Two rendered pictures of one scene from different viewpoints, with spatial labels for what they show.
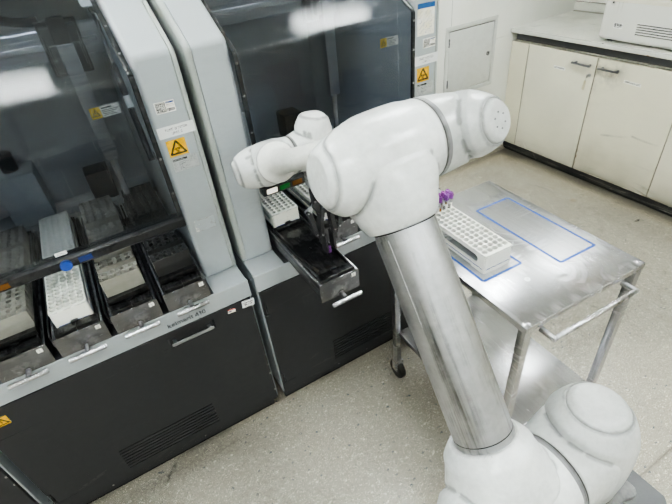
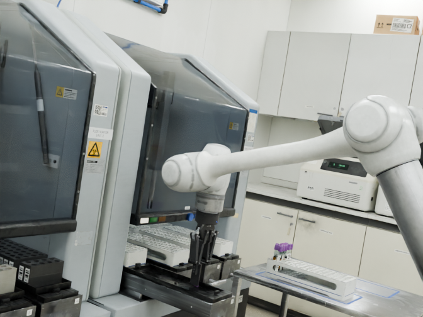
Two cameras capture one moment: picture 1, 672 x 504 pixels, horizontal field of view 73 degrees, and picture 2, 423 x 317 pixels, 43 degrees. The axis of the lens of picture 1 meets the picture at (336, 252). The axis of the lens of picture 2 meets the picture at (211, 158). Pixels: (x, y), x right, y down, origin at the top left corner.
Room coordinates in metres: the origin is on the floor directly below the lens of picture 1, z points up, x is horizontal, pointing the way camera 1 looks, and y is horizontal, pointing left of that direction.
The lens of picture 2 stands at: (-0.26, 0.87, 1.30)
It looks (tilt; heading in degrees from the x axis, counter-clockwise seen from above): 3 degrees down; 330
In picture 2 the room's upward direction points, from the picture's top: 9 degrees clockwise
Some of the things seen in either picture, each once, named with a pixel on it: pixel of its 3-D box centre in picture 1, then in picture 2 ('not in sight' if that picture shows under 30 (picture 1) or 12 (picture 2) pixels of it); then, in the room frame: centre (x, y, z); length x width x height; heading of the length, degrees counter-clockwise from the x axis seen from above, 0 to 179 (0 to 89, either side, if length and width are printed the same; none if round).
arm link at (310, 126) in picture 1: (310, 141); (212, 168); (1.17, 0.03, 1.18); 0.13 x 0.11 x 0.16; 118
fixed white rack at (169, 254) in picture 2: (314, 195); (148, 249); (1.49, 0.06, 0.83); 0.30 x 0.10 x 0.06; 27
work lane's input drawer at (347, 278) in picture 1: (293, 235); (141, 278); (1.32, 0.14, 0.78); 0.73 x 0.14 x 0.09; 27
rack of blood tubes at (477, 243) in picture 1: (462, 234); (309, 276); (1.11, -0.39, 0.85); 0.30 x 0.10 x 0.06; 24
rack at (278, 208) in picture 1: (269, 201); (105, 248); (1.48, 0.22, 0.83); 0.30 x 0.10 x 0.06; 27
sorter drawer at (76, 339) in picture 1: (71, 278); not in sight; (1.22, 0.89, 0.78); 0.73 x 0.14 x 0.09; 27
